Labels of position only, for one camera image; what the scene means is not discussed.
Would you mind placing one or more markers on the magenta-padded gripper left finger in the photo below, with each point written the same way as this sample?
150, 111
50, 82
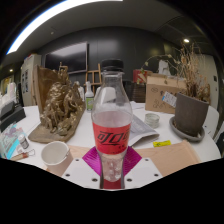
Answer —
81, 172

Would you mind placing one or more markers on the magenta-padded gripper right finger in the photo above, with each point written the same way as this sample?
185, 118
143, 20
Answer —
141, 171

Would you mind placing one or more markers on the clear red-labelled drink bottle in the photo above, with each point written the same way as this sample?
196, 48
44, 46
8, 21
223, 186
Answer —
111, 136

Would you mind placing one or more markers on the white ceramic mug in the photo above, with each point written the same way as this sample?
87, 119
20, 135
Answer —
55, 156

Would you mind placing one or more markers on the yellow tag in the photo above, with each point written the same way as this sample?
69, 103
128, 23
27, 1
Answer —
161, 143

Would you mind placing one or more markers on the folded newspaper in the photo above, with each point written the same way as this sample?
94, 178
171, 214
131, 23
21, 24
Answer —
140, 130

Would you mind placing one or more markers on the small glass jar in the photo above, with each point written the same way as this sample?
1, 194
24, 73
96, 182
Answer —
152, 120

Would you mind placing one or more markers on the grey plant saucer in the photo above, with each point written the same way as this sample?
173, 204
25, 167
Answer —
178, 131

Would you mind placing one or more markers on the small paint jar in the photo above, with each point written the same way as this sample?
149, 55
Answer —
23, 141

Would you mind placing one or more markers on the golden sculpture on board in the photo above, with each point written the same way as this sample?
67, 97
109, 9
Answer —
61, 106

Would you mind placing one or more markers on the green-labelled spray bottle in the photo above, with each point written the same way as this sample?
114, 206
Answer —
89, 100

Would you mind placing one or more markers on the dried plant in grey pot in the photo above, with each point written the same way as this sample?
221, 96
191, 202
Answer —
190, 113

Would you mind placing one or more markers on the brown cardboard box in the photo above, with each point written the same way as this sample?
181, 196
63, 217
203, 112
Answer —
156, 96

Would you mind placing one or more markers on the colourful painted book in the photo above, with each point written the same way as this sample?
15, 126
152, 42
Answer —
8, 140

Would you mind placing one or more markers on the black backpack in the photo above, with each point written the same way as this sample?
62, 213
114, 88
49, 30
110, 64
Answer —
220, 145

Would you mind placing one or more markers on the white plastic chair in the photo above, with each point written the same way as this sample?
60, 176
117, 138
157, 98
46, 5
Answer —
213, 120

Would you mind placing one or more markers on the black flat boxes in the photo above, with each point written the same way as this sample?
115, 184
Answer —
10, 116

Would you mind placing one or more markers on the wooden easel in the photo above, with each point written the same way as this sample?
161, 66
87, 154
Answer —
95, 78

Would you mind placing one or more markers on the red box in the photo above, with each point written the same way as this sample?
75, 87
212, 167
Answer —
138, 76

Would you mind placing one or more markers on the black wall screen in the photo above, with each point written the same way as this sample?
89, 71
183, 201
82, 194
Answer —
66, 58

